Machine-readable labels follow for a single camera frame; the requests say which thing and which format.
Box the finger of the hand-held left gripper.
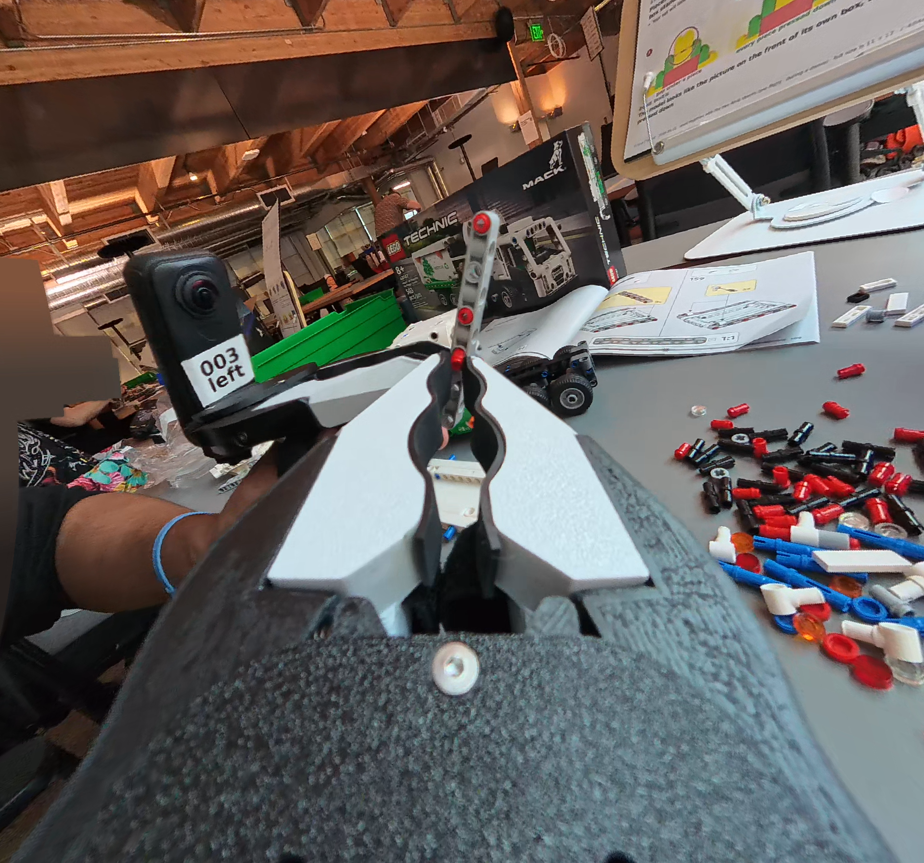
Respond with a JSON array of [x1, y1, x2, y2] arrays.
[[305, 345, 443, 434]]

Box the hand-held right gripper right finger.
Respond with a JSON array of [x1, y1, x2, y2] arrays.
[[468, 356, 651, 618]]

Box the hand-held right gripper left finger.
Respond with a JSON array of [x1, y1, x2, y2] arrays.
[[266, 354, 443, 636]]

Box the grey lego beam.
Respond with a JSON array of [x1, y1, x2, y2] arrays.
[[442, 212, 501, 438]]

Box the person's left forearm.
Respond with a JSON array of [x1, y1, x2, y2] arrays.
[[56, 491, 178, 615]]

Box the white green lego truck model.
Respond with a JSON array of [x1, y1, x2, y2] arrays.
[[390, 322, 599, 438]]

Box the pile of small lego pins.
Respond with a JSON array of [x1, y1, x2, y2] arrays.
[[675, 365, 924, 691]]

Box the lego instruction booklet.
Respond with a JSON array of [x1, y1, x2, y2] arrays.
[[476, 251, 821, 366]]

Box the dark lego set box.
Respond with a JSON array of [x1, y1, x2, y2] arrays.
[[375, 123, 628, 322]]

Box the pile of small lego tiles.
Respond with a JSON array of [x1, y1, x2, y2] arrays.
[[830, 277, 924, 330]]

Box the person's left hand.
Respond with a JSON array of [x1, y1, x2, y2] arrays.
[[177, 446, 291, 590]]

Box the nested green plastic bins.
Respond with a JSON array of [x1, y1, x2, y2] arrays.
[[249, 290, 409, 384]]

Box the clear plastic bag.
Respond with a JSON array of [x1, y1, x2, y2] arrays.
[[115, 401, 218, 489]]

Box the blue wristband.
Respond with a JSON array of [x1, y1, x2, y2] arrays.
[[153, 511, 214, 595]]

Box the printed instruction sheet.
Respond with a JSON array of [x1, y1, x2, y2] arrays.
[[624, 0, 924, 160]]

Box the white lego panel frame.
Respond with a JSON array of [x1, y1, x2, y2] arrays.
[[427, 459, 486, 525]]

